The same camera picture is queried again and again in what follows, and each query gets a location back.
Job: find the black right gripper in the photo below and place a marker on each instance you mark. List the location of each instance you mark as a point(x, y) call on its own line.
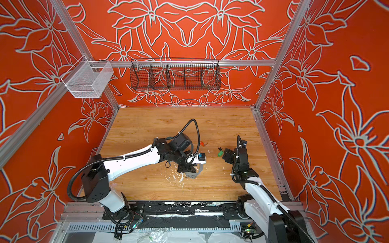
point(230, 153)

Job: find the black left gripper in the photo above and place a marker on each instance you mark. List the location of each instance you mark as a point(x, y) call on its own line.
point(188, 168)

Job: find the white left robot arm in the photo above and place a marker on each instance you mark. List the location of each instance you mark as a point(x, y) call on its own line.
point(97, 177)

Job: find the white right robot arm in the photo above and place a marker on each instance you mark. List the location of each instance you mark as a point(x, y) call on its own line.
point(278, 223)

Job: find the green key tag with key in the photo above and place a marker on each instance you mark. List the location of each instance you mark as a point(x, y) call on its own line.
point(220, 152)

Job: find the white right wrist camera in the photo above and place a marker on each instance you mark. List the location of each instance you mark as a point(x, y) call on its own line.
point(241, 143)

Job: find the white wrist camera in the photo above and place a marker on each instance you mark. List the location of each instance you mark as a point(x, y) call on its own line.
point(200, 158)
point(241, 143)

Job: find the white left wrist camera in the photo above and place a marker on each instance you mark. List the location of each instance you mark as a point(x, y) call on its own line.
point(200, 158)

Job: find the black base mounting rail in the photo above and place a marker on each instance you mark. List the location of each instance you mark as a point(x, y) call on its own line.
point(188, 215)

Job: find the black wire wall basket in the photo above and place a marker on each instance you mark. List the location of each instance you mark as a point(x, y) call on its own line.
point(175, 75)

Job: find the white wire wall basket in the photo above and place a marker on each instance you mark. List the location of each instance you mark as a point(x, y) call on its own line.
point(84, 80)

